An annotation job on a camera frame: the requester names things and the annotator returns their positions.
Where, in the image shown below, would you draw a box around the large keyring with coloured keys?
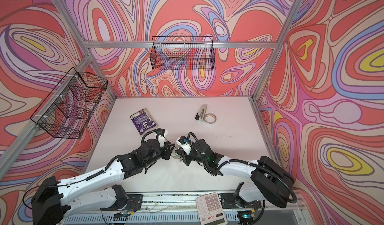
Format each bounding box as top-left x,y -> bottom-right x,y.
173,148 -> 187,163

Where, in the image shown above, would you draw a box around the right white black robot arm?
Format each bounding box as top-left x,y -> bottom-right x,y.
175,136 -> 298,208

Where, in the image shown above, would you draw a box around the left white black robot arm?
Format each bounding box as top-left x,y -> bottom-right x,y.
31,129 -> 175,225

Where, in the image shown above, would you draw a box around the clear tape roll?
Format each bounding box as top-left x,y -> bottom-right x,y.
204,114 -> 217,125

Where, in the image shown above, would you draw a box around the silver black stapler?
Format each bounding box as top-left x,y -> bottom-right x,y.
195,104 -> 208,123

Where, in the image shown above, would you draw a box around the white pink calculator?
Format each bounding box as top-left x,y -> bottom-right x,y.
196,193 -> 228,225

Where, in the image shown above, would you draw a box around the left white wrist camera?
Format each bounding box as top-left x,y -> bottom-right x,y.
156,129 -> 168,148

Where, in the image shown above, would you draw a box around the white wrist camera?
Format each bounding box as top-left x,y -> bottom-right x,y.
175,136 -> 192,157
156,129 -> 168,148

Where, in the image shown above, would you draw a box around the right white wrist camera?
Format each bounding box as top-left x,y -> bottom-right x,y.
175,136 -> 192,157

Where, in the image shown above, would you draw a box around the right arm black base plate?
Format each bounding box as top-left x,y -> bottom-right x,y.
219,193 -> 263,211

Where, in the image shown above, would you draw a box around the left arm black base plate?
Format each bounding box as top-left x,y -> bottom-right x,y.
100,194 -> 144,212

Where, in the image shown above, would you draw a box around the black wire basket on back wall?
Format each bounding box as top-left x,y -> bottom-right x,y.
150,35 -> 216,71

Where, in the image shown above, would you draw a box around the black wire basket on wall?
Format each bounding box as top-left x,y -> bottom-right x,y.
30,67 -> 108,140
150,35 -> 216,71

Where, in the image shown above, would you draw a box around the black wire basket on left wall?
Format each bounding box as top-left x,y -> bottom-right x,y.
30,67 -> 108,140

